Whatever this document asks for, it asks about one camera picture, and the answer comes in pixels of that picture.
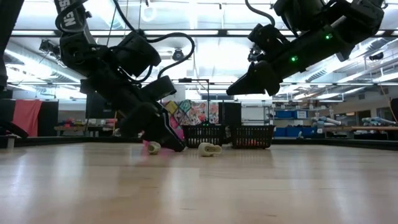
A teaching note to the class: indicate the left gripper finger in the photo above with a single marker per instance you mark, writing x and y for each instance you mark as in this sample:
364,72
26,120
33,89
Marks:
178,141
149,124

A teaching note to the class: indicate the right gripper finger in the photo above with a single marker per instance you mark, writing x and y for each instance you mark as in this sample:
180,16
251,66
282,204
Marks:
258,81

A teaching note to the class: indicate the cream plastic skull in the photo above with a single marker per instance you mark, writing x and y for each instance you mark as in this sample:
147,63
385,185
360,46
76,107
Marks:
154,147
210,149

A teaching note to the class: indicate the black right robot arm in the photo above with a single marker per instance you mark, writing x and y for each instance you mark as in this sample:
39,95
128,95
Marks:
363,21

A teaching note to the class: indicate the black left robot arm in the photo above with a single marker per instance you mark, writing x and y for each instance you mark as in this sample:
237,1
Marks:
77,53

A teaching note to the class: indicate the pink plastic bowl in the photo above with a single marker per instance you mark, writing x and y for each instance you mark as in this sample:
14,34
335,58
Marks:
179,132

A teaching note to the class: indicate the black monitor on stand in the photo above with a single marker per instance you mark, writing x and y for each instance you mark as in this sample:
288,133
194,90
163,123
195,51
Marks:
99,107

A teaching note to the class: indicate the black slotted plastic basket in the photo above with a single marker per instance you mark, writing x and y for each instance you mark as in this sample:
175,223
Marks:
203,137
252,136

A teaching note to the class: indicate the colourful patterned quilt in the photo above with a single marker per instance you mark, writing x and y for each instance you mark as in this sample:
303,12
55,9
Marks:
199,112

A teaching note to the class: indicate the black partition panel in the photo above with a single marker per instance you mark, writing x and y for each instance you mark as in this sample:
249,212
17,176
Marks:
230,113
49,118

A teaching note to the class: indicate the cluttered wooden bench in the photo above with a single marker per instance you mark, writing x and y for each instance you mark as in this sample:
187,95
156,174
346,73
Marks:
77,127

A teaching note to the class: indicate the blue storage bin shelf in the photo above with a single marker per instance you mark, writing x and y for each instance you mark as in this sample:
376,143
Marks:
292,132

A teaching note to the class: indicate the blue white rolled bundle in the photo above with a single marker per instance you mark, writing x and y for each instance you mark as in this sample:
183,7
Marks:
377,120
323,120

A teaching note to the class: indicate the red fabric panel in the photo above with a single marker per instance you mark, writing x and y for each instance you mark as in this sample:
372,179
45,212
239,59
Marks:
26,118

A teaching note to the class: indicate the long wooden workbench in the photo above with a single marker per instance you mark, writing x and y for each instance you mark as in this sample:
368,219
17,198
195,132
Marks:
373,128

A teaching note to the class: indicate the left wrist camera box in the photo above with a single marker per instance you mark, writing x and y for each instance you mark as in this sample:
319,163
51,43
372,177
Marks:
160,88

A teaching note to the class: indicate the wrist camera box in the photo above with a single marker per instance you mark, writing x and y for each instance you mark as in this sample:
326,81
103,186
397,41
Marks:
160,88
264,37

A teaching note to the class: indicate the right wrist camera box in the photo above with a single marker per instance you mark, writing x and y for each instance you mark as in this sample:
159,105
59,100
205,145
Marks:
264,37

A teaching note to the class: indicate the black metal rack frame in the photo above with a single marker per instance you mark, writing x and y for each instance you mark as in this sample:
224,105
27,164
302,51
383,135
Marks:
185,80

